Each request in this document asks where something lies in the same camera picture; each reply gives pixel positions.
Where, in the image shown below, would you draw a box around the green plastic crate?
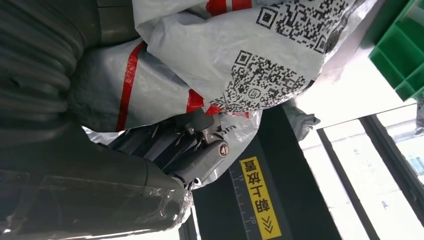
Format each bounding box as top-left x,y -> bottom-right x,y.
368,0 -> 424,102

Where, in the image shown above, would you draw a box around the white poly parcel, red stripes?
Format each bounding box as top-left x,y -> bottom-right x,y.
281,99 -> 321,142

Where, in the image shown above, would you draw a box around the black inbound scanning machine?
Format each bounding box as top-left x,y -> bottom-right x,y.
178,105 -> 344,240

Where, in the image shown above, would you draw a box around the dark window frame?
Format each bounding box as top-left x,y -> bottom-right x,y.
316,112 -> 424,240

